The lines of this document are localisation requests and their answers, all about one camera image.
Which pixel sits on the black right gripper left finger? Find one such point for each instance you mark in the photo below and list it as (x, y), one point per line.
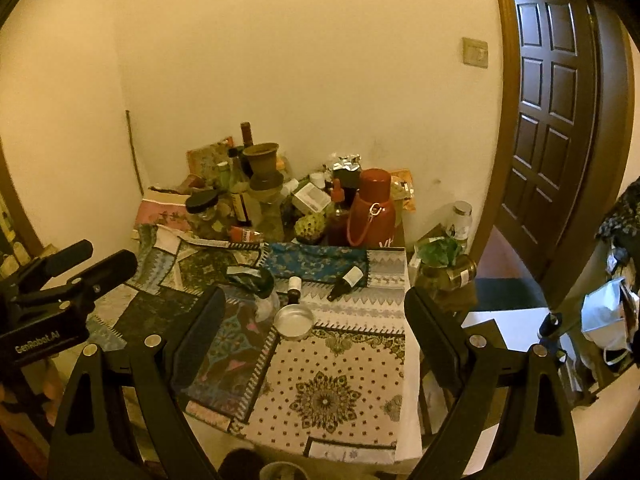
(92, 437)

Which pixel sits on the dark dropper bottle white label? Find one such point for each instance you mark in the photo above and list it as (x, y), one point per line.
(346, 283)

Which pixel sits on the small dark bottle white cap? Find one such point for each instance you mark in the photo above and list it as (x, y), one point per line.
(294, 292)

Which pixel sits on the white trash bowl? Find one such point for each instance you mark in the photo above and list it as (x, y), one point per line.
(282, 471)

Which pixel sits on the white plastic bag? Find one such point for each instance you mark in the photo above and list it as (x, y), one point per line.
(610, 319)

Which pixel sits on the pink patterned box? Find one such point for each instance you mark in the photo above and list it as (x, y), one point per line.
(163, 209)

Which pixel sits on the potted green plant jar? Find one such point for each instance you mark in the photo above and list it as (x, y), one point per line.
(443, 265)

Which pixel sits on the black lid glass jar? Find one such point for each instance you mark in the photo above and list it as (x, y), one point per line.
(202, 214)

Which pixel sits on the patchwork patterned tablecloth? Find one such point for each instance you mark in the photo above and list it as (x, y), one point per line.
(347, 392)

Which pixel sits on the glass jar white lid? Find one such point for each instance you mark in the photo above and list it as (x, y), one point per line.
(460, 222)

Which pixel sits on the red patterned small can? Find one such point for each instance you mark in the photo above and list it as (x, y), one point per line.
(243, 234)

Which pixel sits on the pile of dark clothes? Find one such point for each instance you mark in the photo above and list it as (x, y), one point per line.
(621, 225)

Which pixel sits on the decorated orange picture board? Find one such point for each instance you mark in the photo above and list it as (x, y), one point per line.
(202, 162)

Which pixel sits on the clear liquor bottle yellow label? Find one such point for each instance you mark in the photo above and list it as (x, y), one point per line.
(238, 187)

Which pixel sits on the red thermos jug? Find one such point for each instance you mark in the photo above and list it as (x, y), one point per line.
(371, 221)

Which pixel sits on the large clear glass jar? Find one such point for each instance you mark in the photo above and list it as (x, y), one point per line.
(267, 214)

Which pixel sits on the red cap sauce bottle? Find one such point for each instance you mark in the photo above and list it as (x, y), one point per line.
(336, 220)

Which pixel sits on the green custard apple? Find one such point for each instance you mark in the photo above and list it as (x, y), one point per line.
(310, 228)

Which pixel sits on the brown clay vase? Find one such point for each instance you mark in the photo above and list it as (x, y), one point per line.
(263, 161)

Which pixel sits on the dark wine bottle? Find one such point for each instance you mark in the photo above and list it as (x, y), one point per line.
(247, 135)

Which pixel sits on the white labelled small box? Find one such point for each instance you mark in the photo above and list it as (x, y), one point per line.
(310, 200)

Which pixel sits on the dark wooden panel door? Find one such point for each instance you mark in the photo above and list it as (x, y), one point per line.
(557, 106)

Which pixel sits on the thin stick against wall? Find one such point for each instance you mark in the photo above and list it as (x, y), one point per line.
(133, 153)

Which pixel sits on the wall light switch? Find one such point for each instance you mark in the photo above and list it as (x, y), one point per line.
(475, 52)

